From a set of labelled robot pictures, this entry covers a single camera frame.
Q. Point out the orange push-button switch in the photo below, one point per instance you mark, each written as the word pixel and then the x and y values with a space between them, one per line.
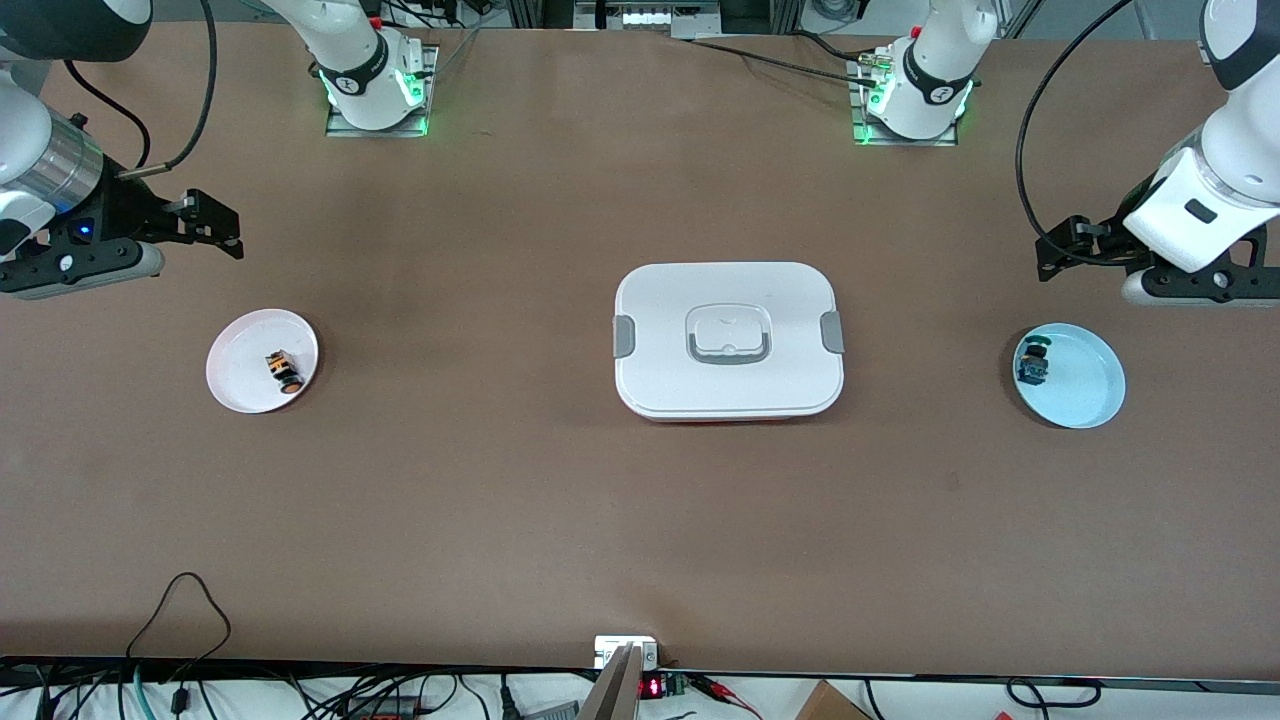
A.
pixel 283 370

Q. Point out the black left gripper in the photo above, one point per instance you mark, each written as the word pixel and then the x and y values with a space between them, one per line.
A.
pixel 1101 243

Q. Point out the red digit display module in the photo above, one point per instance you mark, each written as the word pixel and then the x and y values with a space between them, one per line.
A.
pixel 655 686

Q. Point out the metal frame with white device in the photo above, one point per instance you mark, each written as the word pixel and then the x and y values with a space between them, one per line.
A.
pixel 650 15

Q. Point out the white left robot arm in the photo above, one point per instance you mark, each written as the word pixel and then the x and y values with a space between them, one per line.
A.
pixel 1230 160

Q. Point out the small white socket box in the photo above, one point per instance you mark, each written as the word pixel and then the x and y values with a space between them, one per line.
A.
pixel 612 645

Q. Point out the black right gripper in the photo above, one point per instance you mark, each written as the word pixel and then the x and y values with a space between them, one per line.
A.
pixel 122 211

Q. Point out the blue black small component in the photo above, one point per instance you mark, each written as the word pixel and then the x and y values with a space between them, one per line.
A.
pixel 1034 365

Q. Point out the pink round plate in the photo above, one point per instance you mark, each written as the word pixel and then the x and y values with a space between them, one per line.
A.
pixel 245 370

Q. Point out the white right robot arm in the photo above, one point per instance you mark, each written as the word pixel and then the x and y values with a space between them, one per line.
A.
pixel 360 70

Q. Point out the white lidded box grey clips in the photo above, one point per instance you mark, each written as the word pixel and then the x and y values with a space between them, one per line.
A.
pixel 730 390

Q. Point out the red clip leads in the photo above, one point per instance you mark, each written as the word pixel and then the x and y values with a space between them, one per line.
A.
pixel 725 692

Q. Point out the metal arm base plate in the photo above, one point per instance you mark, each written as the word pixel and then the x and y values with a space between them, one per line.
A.
pixel 428 95
pixel 858 110

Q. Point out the brown cardboard piece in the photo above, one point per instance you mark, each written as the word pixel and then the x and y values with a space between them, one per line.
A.
pixel 830 703

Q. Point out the light blue round plate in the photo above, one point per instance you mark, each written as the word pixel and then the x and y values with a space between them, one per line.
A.
pixel 1085 385

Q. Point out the grey metal bar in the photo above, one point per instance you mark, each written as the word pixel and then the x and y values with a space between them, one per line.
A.
pixel 612 690

